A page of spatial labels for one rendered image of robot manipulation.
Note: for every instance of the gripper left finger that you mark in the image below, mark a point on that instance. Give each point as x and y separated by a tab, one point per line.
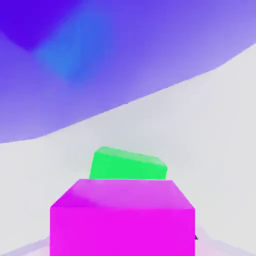
38	250

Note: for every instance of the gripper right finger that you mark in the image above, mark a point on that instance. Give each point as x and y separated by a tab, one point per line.
208	249

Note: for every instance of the small magenta cube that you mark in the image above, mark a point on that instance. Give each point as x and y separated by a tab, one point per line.
122	228

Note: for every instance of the small green cube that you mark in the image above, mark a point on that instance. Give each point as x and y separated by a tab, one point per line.
124	168

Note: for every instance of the large purple box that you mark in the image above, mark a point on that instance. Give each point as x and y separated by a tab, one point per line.
112	50

